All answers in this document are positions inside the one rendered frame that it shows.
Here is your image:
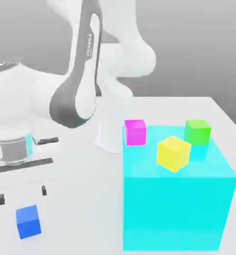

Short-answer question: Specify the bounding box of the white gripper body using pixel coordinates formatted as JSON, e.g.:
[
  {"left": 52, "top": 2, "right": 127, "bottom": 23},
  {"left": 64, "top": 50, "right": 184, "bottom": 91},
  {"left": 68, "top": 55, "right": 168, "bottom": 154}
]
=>
[{"left": 0, "top": 157, "right": 54, "bottom": 189}]

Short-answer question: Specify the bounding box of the small blue cube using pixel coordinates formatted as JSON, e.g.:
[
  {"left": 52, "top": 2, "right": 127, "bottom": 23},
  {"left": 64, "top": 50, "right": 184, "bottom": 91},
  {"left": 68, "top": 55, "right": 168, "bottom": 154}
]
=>
[{"left": 15, "top": 204, "right": 42, "bottom": 240}]

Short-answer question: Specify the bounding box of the small magenta cube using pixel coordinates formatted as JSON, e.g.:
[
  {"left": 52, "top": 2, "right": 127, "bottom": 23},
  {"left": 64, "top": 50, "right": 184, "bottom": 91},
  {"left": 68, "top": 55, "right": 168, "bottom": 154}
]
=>
[{"left": 123, "top": 119, "right": 147, "bottom": 147}]

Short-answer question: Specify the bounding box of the small yellow cube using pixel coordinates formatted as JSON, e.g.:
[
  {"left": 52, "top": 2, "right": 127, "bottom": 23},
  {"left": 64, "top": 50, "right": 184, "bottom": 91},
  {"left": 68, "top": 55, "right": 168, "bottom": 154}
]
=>
[{"left": 156, "top": 135, "right": 192, "bottom": 173}]

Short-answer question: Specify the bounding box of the small green cube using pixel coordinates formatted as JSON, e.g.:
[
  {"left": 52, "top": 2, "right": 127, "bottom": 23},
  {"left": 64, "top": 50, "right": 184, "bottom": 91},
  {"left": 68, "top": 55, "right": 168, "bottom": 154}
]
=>
[{"left": 184, "top": 119, "right": 212, "bottom": 146}]

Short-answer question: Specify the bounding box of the large cyan box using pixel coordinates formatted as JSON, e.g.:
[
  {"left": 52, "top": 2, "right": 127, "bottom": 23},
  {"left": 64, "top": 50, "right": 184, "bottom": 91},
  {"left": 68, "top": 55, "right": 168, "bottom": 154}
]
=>
[{"left": 122, "top": 125, "right": 236, "bottom": 252}]

